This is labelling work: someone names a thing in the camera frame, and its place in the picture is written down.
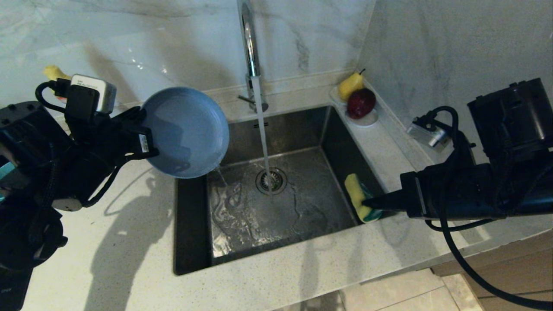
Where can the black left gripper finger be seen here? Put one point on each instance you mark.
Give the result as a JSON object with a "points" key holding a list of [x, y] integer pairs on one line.
{"points": [[149, 153]]}

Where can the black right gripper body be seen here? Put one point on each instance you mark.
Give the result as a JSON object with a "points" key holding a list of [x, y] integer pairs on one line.
{"points": [[466, 190]]}

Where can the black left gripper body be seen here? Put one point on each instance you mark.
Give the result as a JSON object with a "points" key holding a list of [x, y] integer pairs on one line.
{"points": [[103, 147]]}

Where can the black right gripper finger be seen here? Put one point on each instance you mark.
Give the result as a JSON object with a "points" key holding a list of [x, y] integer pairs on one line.
{"points": [[386, 201]]}

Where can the green and yellow sponge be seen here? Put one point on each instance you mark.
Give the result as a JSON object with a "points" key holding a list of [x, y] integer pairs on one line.
{"points": [[356, 192]]}

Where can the grey-blue plate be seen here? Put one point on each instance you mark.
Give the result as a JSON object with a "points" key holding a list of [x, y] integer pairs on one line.
{"points": [[190, 134]]}

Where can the orange dish soap bottle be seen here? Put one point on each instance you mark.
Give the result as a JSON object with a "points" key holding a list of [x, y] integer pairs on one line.
{"points": [[54, 71]]}

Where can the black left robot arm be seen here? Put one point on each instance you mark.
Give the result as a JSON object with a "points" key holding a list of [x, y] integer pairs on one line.
{"points": [[26, 207]]}

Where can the metal sink drain strainer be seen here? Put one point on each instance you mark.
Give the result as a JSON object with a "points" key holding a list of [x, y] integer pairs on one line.
{"points": [[280, 185]]}

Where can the stainless steel sink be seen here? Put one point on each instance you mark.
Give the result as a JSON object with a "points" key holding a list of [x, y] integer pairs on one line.
{"points": [[302, 129]]}

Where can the small white dish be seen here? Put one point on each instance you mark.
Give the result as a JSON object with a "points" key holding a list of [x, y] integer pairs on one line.
{"points": [[367, 122]]}

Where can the black right wrist motor cylinder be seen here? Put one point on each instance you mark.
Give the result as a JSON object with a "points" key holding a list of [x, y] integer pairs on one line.
{"points": [[510, 116]]}

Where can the red apple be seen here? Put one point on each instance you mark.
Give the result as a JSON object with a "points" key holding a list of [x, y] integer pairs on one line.
{"points": [[360, 103]]}

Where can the wooden cabinet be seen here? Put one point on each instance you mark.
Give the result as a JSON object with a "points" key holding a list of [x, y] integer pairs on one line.
{"points": [[527, 280]]}

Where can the yellow pear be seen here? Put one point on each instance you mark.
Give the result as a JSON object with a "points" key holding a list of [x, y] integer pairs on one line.
{"points": [[348, 87]]}

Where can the chrome kitchen faucet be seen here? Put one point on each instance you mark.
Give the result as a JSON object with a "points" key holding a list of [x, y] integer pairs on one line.
{"points": [[250, 47]]}

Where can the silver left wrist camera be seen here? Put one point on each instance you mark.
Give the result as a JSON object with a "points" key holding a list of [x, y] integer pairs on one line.
{"points": [[93, 93]]}

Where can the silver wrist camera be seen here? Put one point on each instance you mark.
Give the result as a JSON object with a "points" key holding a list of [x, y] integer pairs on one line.
{"points": [[93, 93], [427, 133]]}

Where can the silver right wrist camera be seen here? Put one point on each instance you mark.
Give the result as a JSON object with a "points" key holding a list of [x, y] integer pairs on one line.
{"points": [[427, 133]]}

